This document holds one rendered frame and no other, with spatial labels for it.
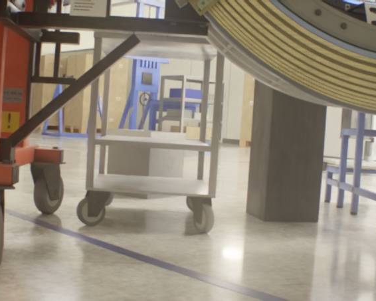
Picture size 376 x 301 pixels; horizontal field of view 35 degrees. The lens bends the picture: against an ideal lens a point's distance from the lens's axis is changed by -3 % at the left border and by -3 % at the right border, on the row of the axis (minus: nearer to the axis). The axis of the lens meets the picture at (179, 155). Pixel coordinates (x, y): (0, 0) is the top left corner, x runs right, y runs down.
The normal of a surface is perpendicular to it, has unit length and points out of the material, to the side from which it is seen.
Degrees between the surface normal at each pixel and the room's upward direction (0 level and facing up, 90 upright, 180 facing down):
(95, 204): 90
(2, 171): 90
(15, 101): 90
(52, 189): 90
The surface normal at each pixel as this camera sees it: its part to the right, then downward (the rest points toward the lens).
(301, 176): 0.20, 0.07
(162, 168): 0.80, 0.08
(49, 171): 0.95, 0.07
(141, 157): -0.60, 0.00
